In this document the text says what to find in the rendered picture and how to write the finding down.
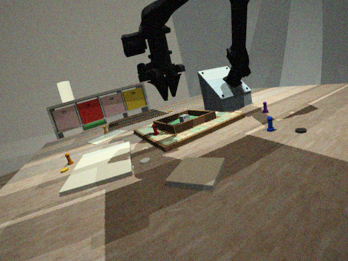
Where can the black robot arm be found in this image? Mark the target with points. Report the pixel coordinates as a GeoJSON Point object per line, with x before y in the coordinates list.
{"type": "Point", "coordinates": [153, 28]}

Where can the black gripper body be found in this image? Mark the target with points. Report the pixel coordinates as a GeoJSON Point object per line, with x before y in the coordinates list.
{"type": "Point", "coordinates": [162, 65]}

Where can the white die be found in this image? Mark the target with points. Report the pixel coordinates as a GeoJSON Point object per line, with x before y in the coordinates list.
{"type": "Point", "coordinates": [184, 118]}

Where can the blue pawn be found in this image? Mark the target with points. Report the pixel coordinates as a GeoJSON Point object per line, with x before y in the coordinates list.
{"type": "Point", "coordinates": [270, 124]}

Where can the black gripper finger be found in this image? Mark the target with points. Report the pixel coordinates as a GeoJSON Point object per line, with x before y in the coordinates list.
{"type": "Point", "coordinates": [162, 86]}
{"type": "Point", "coordinates": [173, 81]}

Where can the red game pawn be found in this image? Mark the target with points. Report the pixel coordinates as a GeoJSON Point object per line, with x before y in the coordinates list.
{"type": "Point", "coordinates": [155, 129]}

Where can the purple game pawn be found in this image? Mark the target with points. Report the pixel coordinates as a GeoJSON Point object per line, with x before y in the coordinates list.
{"type": "Point", "coordinates": [265, 108]}

